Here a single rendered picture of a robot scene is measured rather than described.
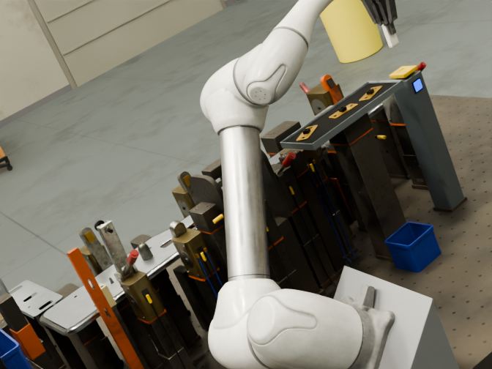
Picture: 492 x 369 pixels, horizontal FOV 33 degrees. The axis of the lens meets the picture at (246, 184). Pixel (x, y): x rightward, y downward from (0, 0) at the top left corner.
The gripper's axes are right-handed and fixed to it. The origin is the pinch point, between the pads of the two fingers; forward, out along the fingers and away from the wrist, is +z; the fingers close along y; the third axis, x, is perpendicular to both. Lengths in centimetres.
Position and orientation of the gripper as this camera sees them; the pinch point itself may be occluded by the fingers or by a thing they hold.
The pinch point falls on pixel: (390, 34)
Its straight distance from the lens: 247.1
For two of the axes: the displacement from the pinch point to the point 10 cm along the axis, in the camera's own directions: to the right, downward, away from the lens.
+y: -5.7, -0.8, 8.1
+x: -7.2, 5.1, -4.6
